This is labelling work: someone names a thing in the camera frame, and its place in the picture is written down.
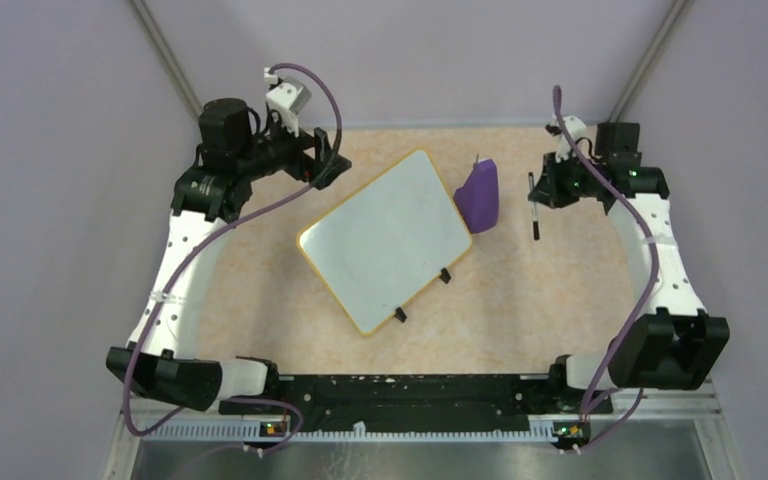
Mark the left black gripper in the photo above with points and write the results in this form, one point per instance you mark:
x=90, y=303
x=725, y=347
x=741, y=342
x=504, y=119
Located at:
x=323, y=169

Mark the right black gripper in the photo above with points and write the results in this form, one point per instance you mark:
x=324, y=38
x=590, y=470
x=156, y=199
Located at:
x=547, y=189

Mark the yellow-framed whiteboard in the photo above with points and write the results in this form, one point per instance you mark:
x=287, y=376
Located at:
x=378, y=248

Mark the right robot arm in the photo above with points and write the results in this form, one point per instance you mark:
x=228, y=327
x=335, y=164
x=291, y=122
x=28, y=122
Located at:
x=670, y=340

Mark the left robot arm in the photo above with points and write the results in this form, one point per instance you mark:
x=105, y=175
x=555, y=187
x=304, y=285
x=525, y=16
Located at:
x=237, y=148

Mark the purple eraser holder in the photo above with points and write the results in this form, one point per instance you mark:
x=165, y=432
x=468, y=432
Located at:
x=478, y=198

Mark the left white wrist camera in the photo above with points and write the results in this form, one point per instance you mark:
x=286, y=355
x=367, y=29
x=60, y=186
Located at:
x=286, y=96

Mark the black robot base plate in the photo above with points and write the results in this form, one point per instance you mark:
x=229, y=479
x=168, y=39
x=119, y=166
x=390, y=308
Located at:
x=458, y=403

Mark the white cable duct rail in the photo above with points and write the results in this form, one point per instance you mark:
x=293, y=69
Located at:
x=251, y=431

